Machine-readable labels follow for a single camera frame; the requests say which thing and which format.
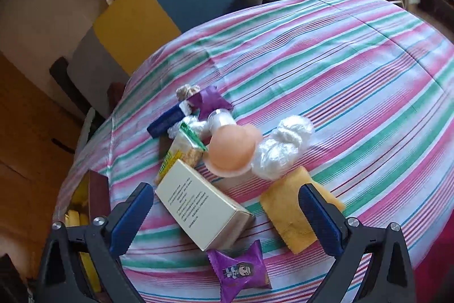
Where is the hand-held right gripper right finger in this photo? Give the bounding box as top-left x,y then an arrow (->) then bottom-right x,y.
299,183 -> 416,303

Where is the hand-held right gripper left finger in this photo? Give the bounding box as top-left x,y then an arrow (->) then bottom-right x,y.
35,182 -> 155,303

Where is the yellow sponge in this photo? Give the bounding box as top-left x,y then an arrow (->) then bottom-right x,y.
260,166 -> 345,254

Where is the cardboard box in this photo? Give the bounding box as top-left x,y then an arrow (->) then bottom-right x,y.
66,170 -> 111,300

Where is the cream carton box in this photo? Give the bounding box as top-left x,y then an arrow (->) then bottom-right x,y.
155,159 -> 256,251

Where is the green yellow cracker packet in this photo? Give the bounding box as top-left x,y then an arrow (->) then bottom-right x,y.
154,122 -> 208,185

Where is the purple snack packet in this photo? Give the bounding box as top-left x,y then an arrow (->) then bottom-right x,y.
207,240 -> 272,302
187,86 -> 233,121

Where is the white plastic bag bundle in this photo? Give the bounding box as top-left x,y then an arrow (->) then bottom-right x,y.
167,115 -> 212,140
251,116 -> 315,181

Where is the peach round silicone lid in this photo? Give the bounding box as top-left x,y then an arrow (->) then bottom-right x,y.
203,124 -> 264,178

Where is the small clear plastic jar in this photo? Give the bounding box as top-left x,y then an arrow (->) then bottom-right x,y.
208,109 -> 235,134

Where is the brown packet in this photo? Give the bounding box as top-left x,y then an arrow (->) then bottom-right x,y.
158,137 -> 174,159

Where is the blue tissue pack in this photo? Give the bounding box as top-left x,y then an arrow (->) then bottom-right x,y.
147,102 -> 192,139

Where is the wooden wardrobe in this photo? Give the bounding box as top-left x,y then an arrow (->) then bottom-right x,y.
0,53 -> 84,275

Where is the dark red stool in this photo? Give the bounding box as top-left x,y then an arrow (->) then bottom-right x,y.
107,82 -> 127,112

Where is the red bedsheet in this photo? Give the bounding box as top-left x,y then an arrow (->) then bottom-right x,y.
408,241 -> 454,303

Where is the beige knotted cloth pouch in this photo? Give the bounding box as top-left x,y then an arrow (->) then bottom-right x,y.
176,84 -> 201,101

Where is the striped blanket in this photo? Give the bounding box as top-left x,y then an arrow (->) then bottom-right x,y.
53,0 -> 454,303

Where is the grey seat back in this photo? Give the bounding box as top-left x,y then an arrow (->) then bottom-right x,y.
67,29 -> 132,120

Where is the black armrest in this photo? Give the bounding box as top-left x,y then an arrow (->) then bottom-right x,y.
50,56 -> 93,114

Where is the yellow seat back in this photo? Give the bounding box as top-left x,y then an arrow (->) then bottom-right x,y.
93,0 -> 182,75

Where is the white bed rail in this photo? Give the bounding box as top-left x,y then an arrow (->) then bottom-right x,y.
75,107 -> 97,152

